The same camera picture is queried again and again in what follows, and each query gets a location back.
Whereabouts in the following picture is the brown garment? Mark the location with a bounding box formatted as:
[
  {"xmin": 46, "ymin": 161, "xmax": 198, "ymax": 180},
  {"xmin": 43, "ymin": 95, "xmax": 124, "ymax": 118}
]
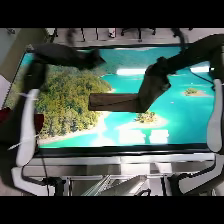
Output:
[{"xmin": 88, "ymin": 58, "xmax": 173, "ymax": 114}]

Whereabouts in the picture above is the red garment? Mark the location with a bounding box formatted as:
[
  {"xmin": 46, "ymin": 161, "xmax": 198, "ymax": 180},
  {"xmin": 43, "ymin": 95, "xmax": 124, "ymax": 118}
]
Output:
[{"xmin": 0, "ymin": 106, "xmax": 45, "ymax": 138}]

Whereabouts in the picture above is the silver frame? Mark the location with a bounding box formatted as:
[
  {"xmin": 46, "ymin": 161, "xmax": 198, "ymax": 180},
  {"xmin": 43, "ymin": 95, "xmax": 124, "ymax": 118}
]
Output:
[{"xmin": 21, "ymin": 152, "xmax": 224, "ymax": 197}]

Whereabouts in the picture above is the black cable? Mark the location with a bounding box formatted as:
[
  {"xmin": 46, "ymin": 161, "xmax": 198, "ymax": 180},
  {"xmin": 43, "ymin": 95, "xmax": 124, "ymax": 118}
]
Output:
[{"xmin": 191, "ymin": 67, "xmax": 216, "ymax": 91}]

